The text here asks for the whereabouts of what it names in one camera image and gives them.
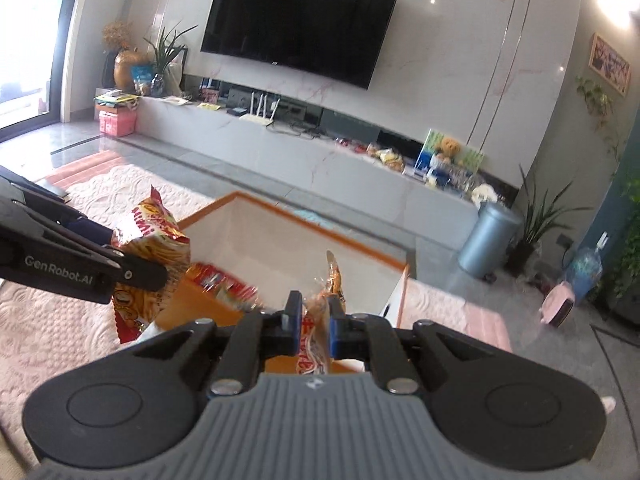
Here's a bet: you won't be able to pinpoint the teddy bear plush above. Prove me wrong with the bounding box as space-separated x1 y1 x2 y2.
435 136 461 164

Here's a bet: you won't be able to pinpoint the hanging ivy plant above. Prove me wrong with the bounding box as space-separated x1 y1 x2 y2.
576 77 639 300

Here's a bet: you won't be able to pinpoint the white marble tv cabinet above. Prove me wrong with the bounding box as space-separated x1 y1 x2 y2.
137 98 478 250

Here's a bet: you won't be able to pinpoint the framed wall picture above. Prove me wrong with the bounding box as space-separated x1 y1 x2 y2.
588 34 631 96

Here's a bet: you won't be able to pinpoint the brown ceramic vase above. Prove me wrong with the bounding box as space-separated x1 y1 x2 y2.
114 49 150 96

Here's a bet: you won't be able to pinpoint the pink storage crate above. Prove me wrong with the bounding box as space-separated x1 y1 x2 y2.
99 108 137 138

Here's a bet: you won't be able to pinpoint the white wifi router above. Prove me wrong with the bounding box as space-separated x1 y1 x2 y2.
240 93 280 127

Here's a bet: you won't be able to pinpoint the orange cardboard box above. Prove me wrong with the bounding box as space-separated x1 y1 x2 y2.
146 190 411 376

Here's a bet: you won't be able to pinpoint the red yellow chips bag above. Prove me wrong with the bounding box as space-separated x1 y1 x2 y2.
112 188 191 344

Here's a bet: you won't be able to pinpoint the small potted green plant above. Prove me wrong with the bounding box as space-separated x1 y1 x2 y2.
143 25 196 98

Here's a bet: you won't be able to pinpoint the clear bread snack bag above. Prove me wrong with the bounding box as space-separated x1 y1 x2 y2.
296 250 346 375

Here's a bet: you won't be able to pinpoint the black wall television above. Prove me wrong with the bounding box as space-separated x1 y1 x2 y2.
201 0 397 89

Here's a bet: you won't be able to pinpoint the pink small heater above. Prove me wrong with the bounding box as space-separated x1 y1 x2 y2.
539 281 575 327

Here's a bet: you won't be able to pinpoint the tall potted plant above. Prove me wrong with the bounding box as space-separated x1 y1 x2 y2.
504 167 590 278

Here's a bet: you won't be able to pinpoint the grey metal trash bin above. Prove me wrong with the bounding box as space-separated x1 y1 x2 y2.
458 202 523 280

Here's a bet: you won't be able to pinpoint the blue water jug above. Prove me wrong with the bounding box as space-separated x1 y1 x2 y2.
565 232 608 304

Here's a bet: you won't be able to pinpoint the pink white lace rug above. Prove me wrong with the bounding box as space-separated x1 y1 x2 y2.
0 152 514 470

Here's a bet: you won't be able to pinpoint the yellow snacks on cabinet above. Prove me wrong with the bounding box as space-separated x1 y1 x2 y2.
367 143 405 172

